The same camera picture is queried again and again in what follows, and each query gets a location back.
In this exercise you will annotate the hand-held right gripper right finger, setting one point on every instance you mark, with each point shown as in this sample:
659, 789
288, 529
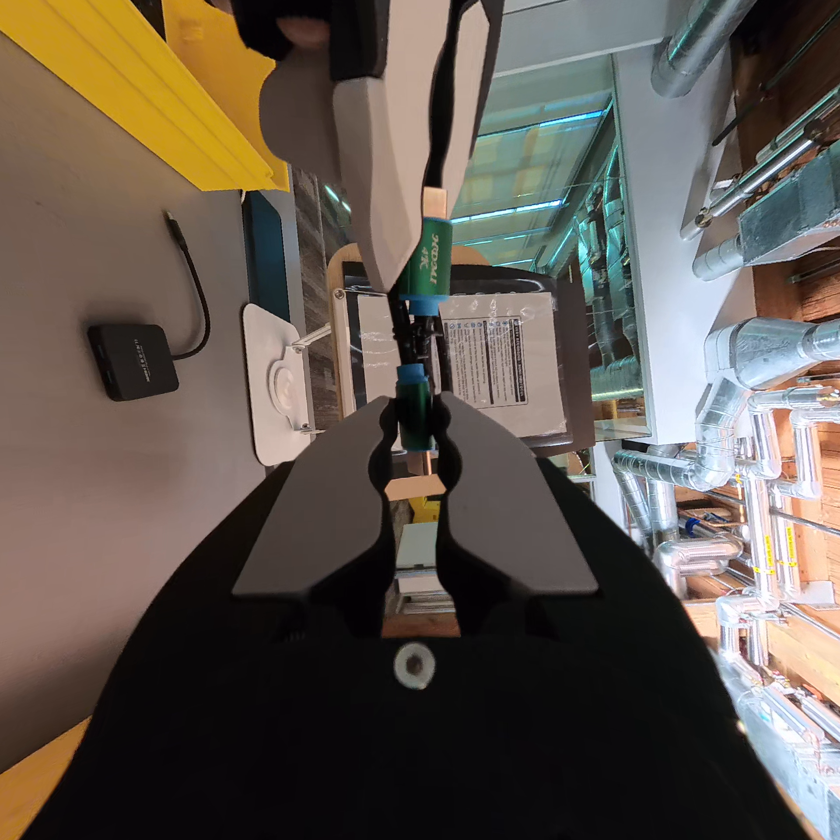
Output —
518, 518

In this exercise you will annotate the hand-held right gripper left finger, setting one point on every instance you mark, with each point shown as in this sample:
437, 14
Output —
315, 518

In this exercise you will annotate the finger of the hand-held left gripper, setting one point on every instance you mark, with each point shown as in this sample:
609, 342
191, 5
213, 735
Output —
476, 98
380, 184

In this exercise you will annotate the yellow plastic bin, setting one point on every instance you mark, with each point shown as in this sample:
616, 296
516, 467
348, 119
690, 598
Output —
131, 79

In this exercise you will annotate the black hdmi adapter hub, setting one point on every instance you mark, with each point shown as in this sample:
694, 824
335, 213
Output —
131, 361

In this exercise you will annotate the person's left hand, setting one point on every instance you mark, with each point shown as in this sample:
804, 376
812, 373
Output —
302, 33

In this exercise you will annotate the small yellow crate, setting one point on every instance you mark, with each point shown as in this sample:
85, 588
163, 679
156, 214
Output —
425, 508

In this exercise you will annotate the dark blue pad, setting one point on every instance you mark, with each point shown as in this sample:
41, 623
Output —
266, 256

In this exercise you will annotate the instruction sign on white stand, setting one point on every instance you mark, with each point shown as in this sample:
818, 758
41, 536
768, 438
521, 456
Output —
505, 367

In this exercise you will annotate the silver insulated pipes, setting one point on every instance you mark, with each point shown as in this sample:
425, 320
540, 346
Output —
754, 341

